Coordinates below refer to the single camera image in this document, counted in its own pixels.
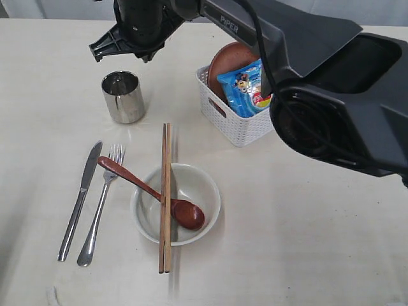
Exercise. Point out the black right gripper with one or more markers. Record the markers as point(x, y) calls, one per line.
point(115, 42)

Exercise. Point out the brown round plate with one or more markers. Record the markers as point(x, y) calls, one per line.
point(230, 58)

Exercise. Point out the blue chips bag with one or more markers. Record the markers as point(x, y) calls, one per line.
point(242, 89)

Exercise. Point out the silver metal fork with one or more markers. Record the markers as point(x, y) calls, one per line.
point(116, 153)

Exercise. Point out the silver table knife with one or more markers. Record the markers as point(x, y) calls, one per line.
point(86, 179)

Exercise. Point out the white floral ceramic bowl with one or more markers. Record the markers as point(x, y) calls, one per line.
point(187, 183)

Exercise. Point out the brown wooden spoon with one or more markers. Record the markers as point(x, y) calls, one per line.
point(187, 214)

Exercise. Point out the wooden chopstick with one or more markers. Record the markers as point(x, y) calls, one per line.
point(162, 201)
point(167, 197)

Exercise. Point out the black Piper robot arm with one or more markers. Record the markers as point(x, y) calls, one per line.
point(339, 94)

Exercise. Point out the white perforated plastic basket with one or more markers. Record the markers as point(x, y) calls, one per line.
point(239, 131)

